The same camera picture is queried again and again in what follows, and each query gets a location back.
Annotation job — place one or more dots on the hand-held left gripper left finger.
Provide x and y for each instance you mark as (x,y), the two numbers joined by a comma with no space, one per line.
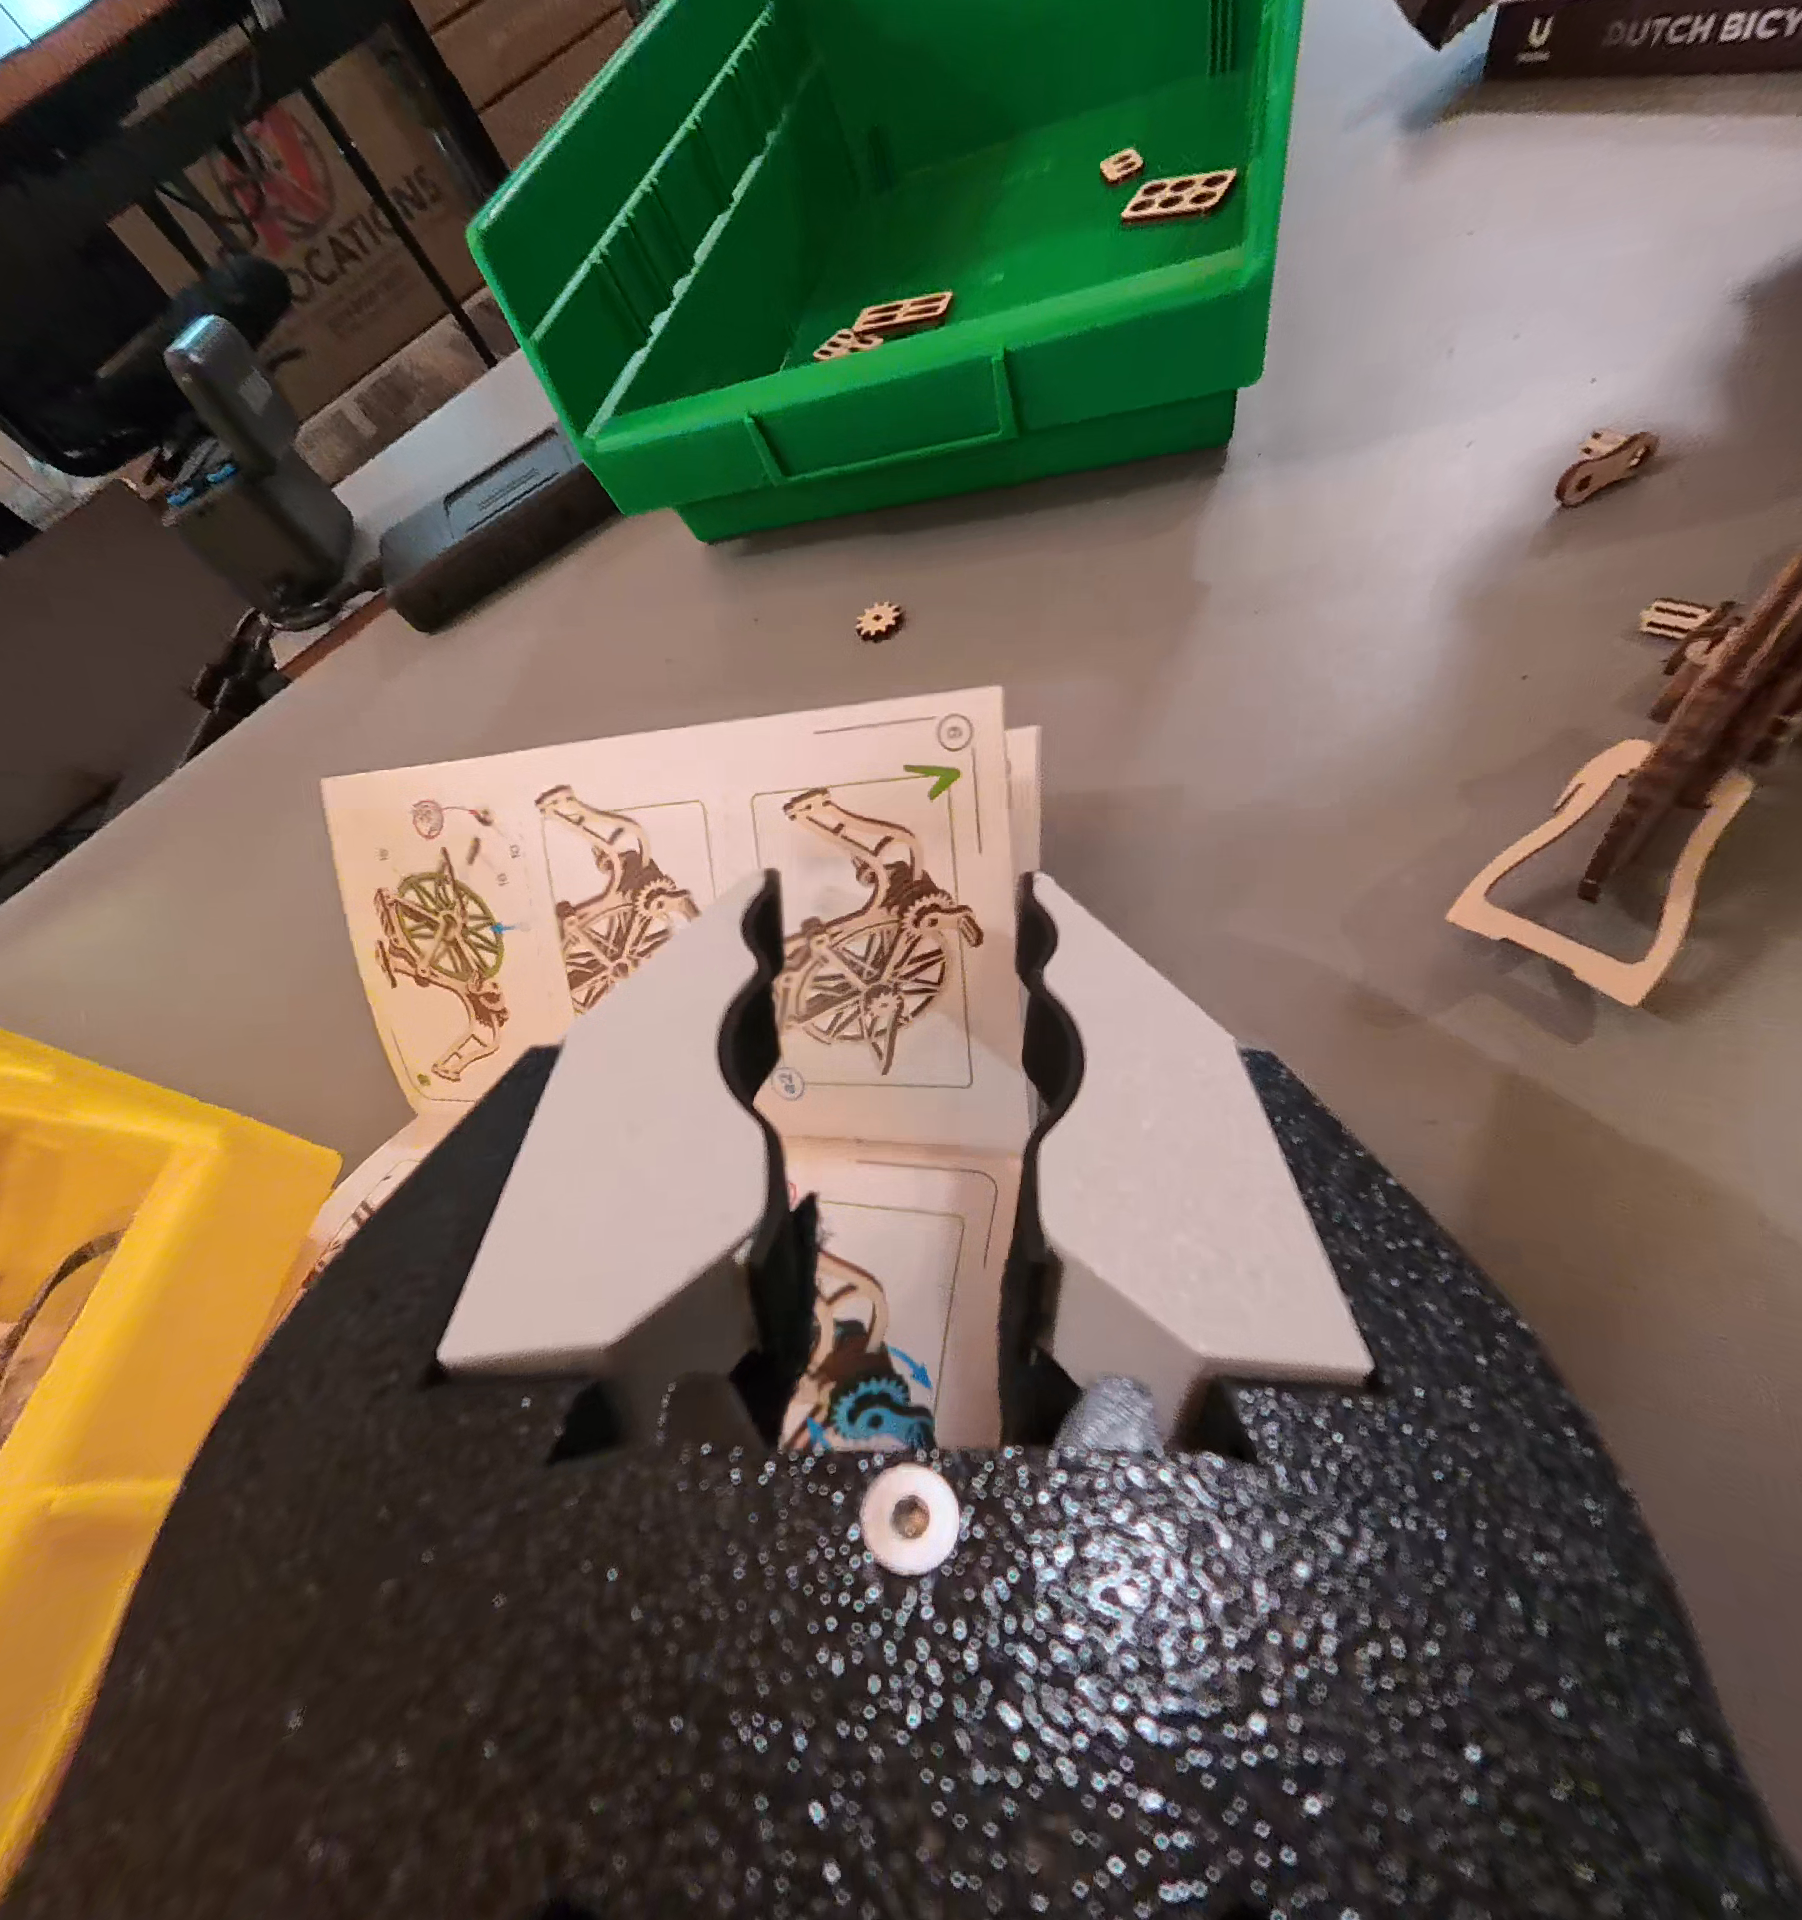
(617,1140)

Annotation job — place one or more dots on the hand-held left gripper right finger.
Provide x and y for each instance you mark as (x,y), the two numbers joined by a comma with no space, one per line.
(1173,1185)

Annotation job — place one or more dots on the wooden bicycle frame model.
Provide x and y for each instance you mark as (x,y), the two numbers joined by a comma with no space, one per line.
(1742,705)

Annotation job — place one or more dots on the assembly instruction booklet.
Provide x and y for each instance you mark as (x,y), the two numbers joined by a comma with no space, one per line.
(437,840)

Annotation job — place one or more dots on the yellow plastic bin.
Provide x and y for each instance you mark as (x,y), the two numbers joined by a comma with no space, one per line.
(195,1185)

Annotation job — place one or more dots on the small wooden gear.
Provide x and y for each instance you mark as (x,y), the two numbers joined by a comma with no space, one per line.
(880,621)

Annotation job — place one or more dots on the black plastic case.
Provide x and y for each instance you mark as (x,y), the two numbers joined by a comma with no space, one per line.
(495,526)

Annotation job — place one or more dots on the wooden parts sheet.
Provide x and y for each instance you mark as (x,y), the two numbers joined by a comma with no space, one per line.
(0,1335)

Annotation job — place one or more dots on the grey handheld device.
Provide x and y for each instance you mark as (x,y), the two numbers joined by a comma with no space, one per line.
(256,450)

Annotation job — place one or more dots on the four-hole wooden plate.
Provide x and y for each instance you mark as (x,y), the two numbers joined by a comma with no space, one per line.
(905,312)

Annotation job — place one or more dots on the green plastic bin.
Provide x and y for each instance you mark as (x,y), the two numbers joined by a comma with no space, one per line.
(992,256)

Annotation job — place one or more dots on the brown cardboard box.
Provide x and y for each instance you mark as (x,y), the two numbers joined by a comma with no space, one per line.
(345,208)

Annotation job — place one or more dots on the six-hole wooden plate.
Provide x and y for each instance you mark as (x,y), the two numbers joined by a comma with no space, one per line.
(1177,198)

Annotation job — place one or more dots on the small two-hole wooden plate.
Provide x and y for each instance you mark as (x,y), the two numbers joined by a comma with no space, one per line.
(1120,165)

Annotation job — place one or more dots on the black metal stand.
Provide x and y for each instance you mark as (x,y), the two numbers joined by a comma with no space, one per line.
(119,165)

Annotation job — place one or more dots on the dark puzzle box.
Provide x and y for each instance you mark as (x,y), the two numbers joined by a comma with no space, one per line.
(1667,37)

